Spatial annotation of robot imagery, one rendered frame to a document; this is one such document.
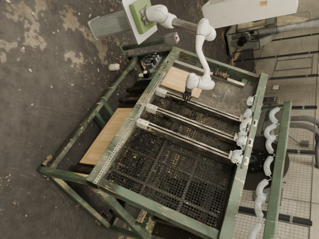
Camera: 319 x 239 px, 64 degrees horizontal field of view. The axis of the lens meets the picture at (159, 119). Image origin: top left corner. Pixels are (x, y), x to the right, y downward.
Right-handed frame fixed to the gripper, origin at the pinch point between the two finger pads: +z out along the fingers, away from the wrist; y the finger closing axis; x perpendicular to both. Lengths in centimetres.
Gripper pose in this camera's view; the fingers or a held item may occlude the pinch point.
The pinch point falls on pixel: (185, 102)
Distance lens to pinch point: 291.1
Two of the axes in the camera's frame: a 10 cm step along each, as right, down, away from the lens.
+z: -0.9, 6.1, 7.9
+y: 9.2, 3.6, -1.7
